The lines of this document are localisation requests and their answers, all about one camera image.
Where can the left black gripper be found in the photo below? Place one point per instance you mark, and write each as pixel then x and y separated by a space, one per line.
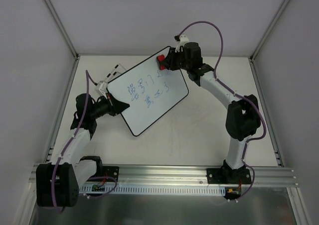
pixel 111 104

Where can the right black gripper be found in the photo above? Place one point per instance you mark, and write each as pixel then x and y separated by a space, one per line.
pixel 171 60

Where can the red and black eraser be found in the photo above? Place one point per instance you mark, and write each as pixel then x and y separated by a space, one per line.
pixel 161 62

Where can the white whiteboard with black rim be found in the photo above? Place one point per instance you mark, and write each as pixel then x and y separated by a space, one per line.
pixel 149 91

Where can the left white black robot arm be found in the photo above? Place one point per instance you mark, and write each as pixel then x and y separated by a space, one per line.
pixel 58 181

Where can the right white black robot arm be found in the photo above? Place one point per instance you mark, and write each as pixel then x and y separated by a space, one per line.
pixel 242 119

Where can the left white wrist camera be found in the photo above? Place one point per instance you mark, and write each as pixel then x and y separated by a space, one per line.
pixel 101 88

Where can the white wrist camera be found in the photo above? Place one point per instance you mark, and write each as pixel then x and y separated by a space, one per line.
pixel 101 88
pixel 181 41

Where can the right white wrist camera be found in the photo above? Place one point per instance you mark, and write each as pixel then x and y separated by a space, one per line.
pixel 181 41

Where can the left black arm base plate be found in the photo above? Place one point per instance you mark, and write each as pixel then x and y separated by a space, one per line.
pixel 110 171

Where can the aluminium mounting rail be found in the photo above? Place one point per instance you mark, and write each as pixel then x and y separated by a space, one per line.
pixel 197 175

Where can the white slotted cable duct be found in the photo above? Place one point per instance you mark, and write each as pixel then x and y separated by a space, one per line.
pixel 127 189

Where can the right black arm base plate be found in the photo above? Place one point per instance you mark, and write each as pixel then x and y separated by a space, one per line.
pixel 226 176

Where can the left aluminium frame post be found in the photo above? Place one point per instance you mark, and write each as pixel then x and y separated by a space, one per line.
pixel 53 13

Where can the aluminium frame post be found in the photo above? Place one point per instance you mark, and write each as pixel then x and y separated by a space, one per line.
pixel 270 28
pixel 53 13

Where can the right aluminium frame post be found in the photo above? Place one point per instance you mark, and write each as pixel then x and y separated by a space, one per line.
pixel 270 28

